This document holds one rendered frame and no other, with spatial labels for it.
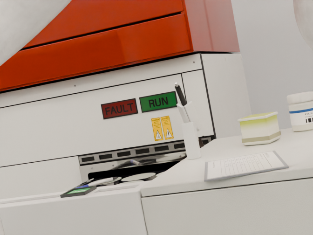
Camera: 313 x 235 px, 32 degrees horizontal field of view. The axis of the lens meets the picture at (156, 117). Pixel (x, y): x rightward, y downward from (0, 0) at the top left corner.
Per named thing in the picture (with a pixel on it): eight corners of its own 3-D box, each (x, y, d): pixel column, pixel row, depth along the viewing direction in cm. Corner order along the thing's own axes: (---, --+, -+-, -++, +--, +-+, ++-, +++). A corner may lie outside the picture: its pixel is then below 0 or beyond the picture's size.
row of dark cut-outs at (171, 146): (80, 163, 177) (79, 156, 177) (212, 145, 162) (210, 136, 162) (79, 164, 176) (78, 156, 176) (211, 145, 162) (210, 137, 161)
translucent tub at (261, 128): (254, 141, 139) (249, 114, 139) (282, 138, 135) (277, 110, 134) (241, 146, 133) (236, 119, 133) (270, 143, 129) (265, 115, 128)
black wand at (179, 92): (178, 84, 123) (179, 80, 124) (172, 85, 123) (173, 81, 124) (203, 148, 135) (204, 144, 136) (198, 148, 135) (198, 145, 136)
